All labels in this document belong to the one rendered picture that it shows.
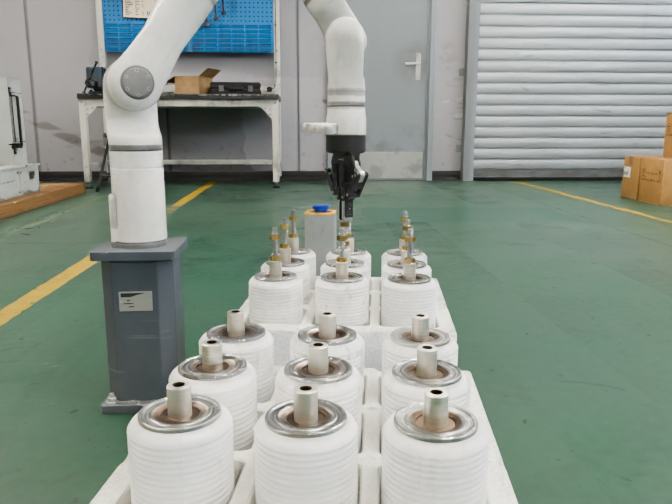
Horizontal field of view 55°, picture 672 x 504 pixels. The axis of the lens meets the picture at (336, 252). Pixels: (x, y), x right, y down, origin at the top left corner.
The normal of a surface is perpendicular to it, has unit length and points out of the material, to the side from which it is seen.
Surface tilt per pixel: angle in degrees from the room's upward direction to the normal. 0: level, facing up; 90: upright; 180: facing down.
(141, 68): 84
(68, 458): 0
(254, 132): 90
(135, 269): 93
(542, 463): 0
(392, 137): 90
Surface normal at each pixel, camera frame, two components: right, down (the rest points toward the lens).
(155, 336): 0.05, 0.19
